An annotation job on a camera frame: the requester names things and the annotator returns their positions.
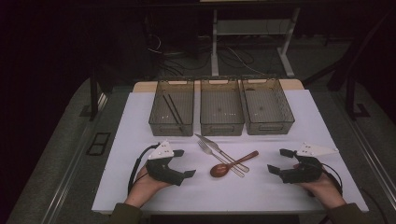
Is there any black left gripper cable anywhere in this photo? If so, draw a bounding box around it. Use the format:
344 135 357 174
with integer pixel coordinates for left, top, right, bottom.
127 143 161 196

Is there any tangle of black floor cables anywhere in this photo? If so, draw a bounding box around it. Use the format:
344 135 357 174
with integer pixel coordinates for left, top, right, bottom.
144 17 269 77

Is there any brown wooden spoon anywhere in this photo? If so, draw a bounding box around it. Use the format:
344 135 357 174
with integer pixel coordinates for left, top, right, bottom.
209 150 260 178

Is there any steel table knife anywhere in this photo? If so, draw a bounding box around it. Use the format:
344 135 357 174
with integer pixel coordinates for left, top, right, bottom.
194 133 250 174

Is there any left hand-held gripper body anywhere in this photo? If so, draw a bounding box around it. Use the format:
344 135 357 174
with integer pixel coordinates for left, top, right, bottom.
145 140 187 187

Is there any black cable beside table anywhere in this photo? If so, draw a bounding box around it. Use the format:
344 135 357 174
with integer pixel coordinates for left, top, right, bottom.
360 187 390 224

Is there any black metal stand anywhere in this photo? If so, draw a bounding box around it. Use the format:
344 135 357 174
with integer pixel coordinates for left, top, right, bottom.
303 8 394 121
88 64 101 122

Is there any clear smoky plastic bin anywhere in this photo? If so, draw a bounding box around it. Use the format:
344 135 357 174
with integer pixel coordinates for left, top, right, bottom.
199 77 246 137
240 76 296 136
148 78 195 137

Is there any white table cover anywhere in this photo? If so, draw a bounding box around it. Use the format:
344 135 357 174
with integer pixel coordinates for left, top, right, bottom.
92 89 370 216

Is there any person's left hand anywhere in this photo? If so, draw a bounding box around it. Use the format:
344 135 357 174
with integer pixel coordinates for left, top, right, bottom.
123 165 173 209

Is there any white floor cable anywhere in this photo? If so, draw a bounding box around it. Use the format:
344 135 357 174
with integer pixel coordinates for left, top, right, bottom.
226 46 266 77

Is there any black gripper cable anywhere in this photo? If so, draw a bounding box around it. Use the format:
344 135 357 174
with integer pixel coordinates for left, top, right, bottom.
127 143 161 196
319 162 344 198

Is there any metal floor rail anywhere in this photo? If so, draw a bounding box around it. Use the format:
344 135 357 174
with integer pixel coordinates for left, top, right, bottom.
330 92 396 202
40 92 109 224

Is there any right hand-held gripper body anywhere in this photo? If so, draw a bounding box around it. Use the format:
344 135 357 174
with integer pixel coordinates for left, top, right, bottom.
279 142 340 185

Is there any white metal desk frame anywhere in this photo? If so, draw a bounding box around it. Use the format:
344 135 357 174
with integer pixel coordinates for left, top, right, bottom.
210 7 302 78

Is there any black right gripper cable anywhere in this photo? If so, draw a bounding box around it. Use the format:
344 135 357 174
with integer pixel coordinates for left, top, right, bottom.
319 162 344 198

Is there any person's right hand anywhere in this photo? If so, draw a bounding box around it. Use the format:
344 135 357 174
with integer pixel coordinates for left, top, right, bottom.
293 162 347 210

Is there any steel fork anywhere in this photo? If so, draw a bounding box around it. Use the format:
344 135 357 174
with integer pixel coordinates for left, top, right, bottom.
197 139 246 179

